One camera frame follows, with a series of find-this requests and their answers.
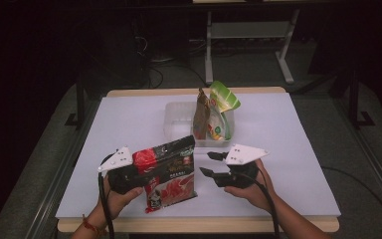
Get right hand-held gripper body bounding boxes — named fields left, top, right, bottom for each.
left=213, top=142, right=270, bottom=190

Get red and black food packet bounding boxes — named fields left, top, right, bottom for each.
left=131, top=134, right=199, bottom=214

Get golden brown snack packet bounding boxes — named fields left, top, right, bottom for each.
left=192, top=87, right=212, bottom=141

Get black metal stand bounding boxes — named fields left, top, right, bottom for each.
left=347, top=68, right=376, bottom=129
left=64, top=74, right=88, bottom=129

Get hand-held gripper cable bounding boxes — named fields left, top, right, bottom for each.
left=240, top=167, right=283, bottom=239
left=96, top=152, right=116, bottom=239

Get person's left hand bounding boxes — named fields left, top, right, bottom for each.
left=95, top=174, right=145, bottom=221

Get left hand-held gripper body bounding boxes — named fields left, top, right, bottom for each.
left=97, top=145, right=147, bottom=196

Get thin black cable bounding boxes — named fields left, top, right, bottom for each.
left=320, top=165, right=382, bottom=239

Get grey metal rail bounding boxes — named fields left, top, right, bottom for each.
left=329, top=98, right=382, bottom=217
left=24, top=99, right=100, bottom=239

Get white metal desk frame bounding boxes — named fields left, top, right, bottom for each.
left=204, top=9, right=301, bottom=86

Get red string bracelet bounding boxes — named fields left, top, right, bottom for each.
left=81, top=214, right=107, bottom=238

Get person's right hand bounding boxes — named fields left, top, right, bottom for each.
left=224, top=158, right=277, bottom=212

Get clear plastic container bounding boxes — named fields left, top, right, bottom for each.
left=163, top=101, right=236, bottom=148

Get right hand-held gripper cable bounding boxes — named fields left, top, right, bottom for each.
left=240, top=167, right=283, bottom=239

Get white table mat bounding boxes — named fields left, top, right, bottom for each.
left=55, top=92, right=342, bottom=220

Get black floor cables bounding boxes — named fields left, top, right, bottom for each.
left=130, top=34, right=211, bottom=90

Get white and green food packet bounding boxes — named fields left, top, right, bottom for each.
left=206, top=80, right=242, bottom=142

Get left hand-held gripper cable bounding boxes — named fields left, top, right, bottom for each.
left=96, top=152, right=116, bottom=239

